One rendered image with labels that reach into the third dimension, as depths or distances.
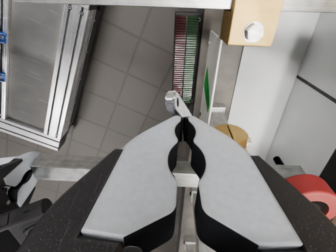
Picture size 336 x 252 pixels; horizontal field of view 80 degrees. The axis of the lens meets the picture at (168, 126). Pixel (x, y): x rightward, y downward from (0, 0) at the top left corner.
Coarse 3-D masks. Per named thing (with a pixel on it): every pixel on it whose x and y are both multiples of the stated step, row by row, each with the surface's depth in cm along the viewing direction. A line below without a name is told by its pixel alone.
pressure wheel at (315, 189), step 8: (280, 160) 36; (296, 176) 28; (304, 176) 28; (312, 176) 28; (296, 184) 27; (304, 184) 27; (312, 184) 27; (320, 184) 27; (304, 192) 26; (312, 192) 26; (320, 192) 26; (328, 192) 26; (312, 200) 26; (320, 200) 26; (328, 200) 26; (320, 208) 28; (328, 208) 27; (328, 216) 28
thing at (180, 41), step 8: (176, 16) 34; (184, 16) 34; (176, 24) 34; (184, 24) 34; (176, 32) 35; (184, 32) 35; (176, 40) 36; (184, 40) 36; (176, 48) 37; (184, 48) 37; (176, 56) 37; (176, 64) 38; (176, 72) 39; (176, 80) 40; (176, 88) 41
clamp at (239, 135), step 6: (216, 126) 30; (222, 126) 30; (228, 126) 30; (234, 126) 30; (222, 132) 29; (228, 132) 29; (234, 132) 29; (240, 132) 29; (234, 138) 27; (240, 138) 27; (246, 138) 28; (240, 144) 27; (246, 144) 29; (246, 150) 28
